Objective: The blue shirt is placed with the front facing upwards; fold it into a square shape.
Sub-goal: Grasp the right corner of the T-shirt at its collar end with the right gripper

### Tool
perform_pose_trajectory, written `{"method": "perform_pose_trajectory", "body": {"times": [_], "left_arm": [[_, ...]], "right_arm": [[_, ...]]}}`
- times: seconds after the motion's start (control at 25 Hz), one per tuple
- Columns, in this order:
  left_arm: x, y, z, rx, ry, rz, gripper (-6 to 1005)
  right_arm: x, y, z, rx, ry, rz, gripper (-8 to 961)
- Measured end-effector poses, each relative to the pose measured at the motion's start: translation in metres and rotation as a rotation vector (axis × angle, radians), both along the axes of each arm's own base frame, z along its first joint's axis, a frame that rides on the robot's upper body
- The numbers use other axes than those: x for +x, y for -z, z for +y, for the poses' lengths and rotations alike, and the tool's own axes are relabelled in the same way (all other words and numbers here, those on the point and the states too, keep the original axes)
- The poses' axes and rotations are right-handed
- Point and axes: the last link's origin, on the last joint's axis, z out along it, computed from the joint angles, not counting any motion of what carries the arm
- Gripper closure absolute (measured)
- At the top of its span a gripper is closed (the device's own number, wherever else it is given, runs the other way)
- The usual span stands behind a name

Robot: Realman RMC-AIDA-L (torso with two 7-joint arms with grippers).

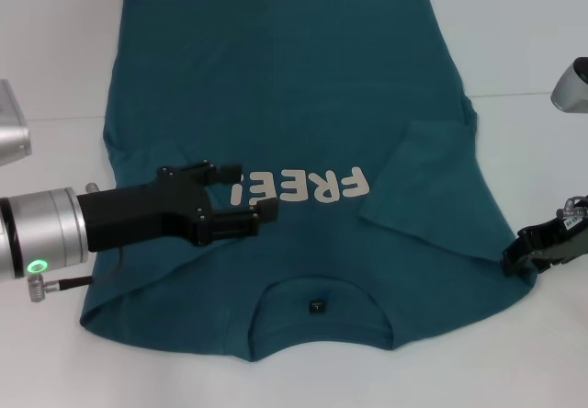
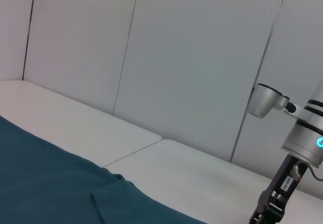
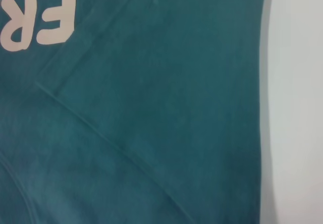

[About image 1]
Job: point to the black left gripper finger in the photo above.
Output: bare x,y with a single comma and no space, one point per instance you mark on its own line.
243,222
225,173

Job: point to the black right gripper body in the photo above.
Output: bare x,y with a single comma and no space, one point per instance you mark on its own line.
567,233

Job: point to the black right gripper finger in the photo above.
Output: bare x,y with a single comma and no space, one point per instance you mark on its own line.
516,252

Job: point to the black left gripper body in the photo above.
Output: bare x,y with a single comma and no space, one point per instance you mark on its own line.
142,215

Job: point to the teal t-shirt with FREE print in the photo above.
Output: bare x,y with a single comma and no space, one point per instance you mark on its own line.
298,82

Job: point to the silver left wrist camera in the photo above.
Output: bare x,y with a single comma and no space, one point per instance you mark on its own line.
11,128

